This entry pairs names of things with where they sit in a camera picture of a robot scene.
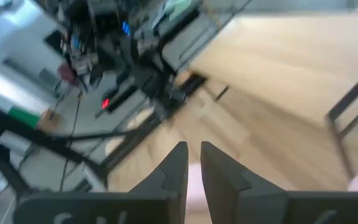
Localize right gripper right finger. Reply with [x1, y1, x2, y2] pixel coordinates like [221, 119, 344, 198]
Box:
[200, 141, 358, 224]

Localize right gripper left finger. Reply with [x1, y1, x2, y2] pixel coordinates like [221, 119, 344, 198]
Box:
[12, 141, 189, 224]

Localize wooden shelf with black legs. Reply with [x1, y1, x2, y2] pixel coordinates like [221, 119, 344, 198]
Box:
[324, 62, 358, 181]

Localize black backlit keyboard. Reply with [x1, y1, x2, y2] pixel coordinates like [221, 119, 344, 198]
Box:
[100, 83, 140, 113]

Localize dark grey desk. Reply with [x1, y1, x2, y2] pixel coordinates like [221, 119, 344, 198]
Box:
[54, 9, 232, 138]

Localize black aluminium frame rails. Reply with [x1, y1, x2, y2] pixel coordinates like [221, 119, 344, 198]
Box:
[99, 108, 173, 175]

